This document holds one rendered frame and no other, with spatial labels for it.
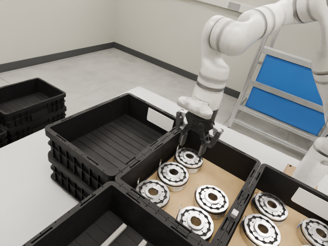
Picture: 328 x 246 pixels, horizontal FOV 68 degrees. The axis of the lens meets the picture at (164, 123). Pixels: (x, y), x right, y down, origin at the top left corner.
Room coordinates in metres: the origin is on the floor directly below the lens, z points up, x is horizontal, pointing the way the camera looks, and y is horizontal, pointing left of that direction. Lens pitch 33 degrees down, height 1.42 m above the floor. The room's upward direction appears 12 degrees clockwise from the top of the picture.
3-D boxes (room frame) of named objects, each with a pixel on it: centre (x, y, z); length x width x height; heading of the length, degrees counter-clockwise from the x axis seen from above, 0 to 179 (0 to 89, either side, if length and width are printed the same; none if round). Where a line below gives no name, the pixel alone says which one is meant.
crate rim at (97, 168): (0.68, 0.14, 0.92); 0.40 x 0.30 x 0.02; 152
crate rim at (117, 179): (0.54, -0.12, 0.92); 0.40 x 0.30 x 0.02; 152
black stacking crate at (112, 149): (0.68, 0.14, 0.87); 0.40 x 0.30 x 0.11; 152
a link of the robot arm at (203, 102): (0.55, -0.08, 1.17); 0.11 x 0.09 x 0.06; 151
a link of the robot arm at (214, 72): (0.57, -0.08, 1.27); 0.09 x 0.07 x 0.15; 42
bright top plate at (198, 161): (0.67, -0.11, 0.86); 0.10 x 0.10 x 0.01
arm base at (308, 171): (0.75, -0.60, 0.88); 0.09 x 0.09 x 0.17; 68
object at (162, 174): (0.58, -0.06, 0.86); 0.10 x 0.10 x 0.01
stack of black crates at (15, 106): (1.25, 0.89, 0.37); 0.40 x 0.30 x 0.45; 154
